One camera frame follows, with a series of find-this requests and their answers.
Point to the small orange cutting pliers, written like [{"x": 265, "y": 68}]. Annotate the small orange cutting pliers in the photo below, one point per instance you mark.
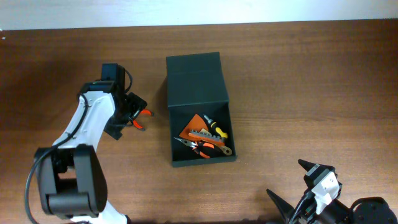
[{"x": 139, "y": 121}]

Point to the black box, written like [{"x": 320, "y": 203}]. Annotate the black box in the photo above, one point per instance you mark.
[{"x": 195, "y": 85}]

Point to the orange scraper with wooden handle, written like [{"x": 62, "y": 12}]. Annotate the orange scraper with wooden handle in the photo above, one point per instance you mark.
[{"x": 199, "y": 124}]

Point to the orange black long-nose pliers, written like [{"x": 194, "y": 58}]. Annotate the orange black long-nose pliers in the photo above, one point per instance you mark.
[{"x": 199, "y": 146}]

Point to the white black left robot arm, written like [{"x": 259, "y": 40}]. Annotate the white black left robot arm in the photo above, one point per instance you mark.
[{"x": 70, "y": 179}]

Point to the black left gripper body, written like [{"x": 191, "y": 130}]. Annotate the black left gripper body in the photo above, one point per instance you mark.
[{"x": 128, "y": 112}]

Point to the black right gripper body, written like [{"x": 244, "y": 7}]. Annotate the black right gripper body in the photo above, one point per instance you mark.
[{"x": 310, "y": 208}]

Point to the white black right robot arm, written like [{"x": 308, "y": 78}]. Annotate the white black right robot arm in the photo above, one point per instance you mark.
[{"x": 364, "y": 210}]

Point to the yellow black stubby screwdriver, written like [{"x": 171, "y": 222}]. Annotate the yellow black stubby screwdriver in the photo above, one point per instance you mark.
[{"x": 215, "y": 128}]

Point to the orange socket rail holder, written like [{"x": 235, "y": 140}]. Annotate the orange socket rail holder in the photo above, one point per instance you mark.
[{"x": 206, "y": 137}]

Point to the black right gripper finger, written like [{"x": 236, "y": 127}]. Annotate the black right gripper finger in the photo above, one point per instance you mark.
[
  {"x": 306, "y": 164},
  {"x": 284, "y": 208}
]

